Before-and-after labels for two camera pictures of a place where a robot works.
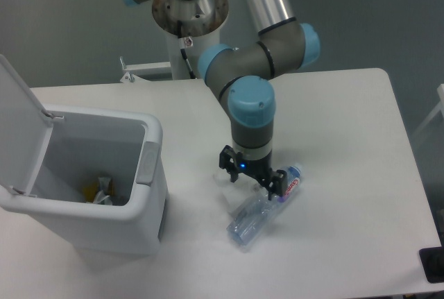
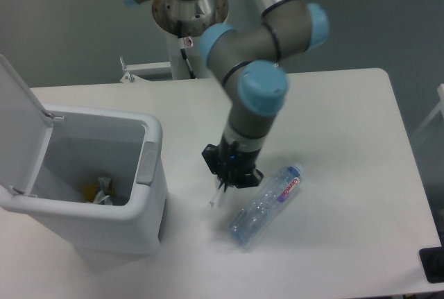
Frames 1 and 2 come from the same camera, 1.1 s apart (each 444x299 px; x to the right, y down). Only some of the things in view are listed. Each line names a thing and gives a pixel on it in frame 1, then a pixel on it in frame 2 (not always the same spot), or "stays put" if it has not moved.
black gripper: x=234 y=162 to x=233 y=159
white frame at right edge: x=440 y=94 stays put
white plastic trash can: x=48 y=155 stays put
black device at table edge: x=432 y=261 stays put
